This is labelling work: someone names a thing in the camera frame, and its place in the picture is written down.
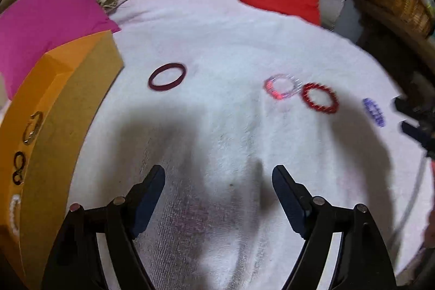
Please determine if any black hair tie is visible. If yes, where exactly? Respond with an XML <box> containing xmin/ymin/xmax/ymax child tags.
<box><xmin>12</xmin><ymin>151</ymin><xmax>27</xmax><ymax>186</ymax></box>

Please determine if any white textured bed cover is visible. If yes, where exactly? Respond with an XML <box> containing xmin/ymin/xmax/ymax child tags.
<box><xmin>69</xmin><ymin>0</ymin><xmax>433</xmax><ymax>289</ymax></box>

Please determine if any red bead bracelet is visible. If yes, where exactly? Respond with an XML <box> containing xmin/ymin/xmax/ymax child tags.
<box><xmin>302</xmin><ymin>82</ymin><xmax>340</xmax><ymax>115</ymax></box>

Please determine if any pink translucent bead bracelet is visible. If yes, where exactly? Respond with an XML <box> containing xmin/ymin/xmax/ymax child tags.
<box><xmin>264</xmin><ymin>73</ymin><xmax>302</xmax><ymax>101</ymax></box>

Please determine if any purple bead bracelet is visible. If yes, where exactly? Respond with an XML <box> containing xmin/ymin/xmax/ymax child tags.
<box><xmin>362</xmin><ymin>97</ymin><xmax>387</xmax><ymax>128</ymax></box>

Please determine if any dark maroon bangle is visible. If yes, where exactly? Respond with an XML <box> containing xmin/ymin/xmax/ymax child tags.
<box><xmin>148</xmin><ymin>63</ymin><xmax>187</xmax><ymax>91</ymax></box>

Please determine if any white pearl bracelet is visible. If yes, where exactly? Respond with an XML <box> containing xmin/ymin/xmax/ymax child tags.
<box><xmin>8</xmin><ymin>194</ymin><xmax>22</xmax><ymax>238</ymax></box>

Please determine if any orange cardboard tray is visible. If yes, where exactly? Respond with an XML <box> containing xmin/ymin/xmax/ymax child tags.
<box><xmin>1</xmin><ymin>31</ymin><xmax>124</xmax><ymax>289</ymax></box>

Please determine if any magenta pillow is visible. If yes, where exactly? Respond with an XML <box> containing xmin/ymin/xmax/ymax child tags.
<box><xmin>0</xmin><ymin>0</ymin><xmax>120</xmax><ymax>99</ymax></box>

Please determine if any gold bangle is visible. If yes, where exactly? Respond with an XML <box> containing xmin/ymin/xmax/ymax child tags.
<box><xmin>22</xmin><ymin>111</ymin><xmax>44</xmax><ymax>145</ymax></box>

